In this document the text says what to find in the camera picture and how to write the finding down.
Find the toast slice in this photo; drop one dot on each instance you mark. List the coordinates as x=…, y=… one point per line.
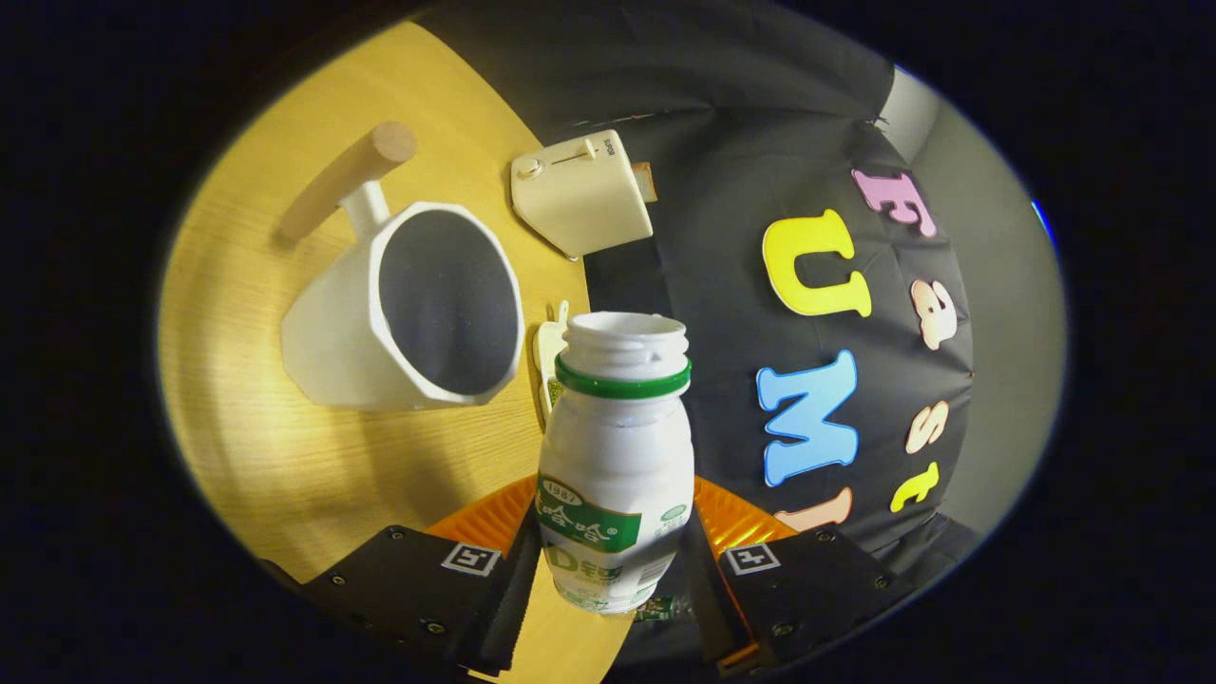
x=646, y=182

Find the wooden table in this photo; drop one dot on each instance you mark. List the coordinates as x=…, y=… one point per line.
x=266, y=456

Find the white juice bottle green label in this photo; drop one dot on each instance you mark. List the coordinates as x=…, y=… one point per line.
x=617, y=446

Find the cream toaster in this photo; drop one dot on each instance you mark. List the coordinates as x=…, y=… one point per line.
x=579, y=199

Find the white divided dish with beans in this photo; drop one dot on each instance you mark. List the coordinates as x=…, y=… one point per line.
x=548, y=353

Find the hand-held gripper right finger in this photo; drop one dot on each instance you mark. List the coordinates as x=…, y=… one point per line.
x=807, y=584

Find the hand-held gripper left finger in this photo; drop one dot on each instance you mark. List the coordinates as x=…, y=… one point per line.
x=408, y=584

